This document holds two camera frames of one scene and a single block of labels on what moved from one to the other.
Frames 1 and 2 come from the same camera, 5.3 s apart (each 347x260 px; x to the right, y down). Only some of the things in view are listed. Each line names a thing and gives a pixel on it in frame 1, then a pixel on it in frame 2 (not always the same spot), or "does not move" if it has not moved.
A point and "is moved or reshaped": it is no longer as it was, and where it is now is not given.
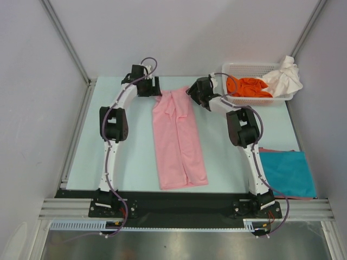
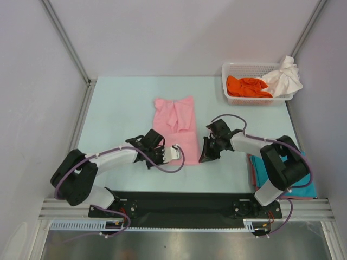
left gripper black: (153, 91) → (161, 150)
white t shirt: (285, 82) does not move
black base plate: (175, 209) does not move
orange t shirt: (246, 87) does not move
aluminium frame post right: (309, 27) does not move
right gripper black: (192, 91) → (206, 155)
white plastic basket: (250, 70) does not move
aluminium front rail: (320, 209) does not move
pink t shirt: (180, 161) is moved or reshaped
